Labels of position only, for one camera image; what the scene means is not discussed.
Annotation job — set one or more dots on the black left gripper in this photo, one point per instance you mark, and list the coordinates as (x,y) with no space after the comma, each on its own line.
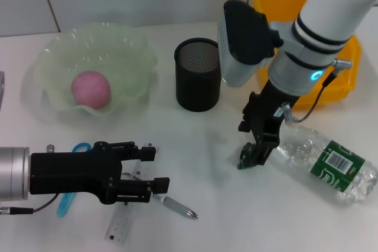
(68,172)

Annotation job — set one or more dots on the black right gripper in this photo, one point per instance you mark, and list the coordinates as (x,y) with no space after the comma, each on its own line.
(265,110)

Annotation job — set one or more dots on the green plastic scrap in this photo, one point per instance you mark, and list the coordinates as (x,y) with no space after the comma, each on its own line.
(243,160)

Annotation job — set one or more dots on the clear green-labelled water bottle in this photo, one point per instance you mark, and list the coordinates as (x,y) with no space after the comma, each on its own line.
(333,163)

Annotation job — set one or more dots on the pink peach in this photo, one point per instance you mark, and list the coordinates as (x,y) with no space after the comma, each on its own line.
(91,88)

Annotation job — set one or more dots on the white and silver left arm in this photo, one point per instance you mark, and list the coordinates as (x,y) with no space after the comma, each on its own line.
(14,172)

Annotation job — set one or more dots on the grey and clear pen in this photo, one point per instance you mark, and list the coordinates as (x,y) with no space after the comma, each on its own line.
(177,206)

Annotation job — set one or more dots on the transparent plastic ruler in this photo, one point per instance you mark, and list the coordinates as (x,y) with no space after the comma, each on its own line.
(118,222)

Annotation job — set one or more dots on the blue scissors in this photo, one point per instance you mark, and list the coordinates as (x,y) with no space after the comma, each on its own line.
(63,204)

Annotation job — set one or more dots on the pale green glass fruit plate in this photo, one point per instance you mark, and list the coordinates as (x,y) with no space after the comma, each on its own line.
(118,57)

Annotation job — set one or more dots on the black mesh cup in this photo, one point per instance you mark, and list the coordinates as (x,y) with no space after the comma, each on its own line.
(198,86)

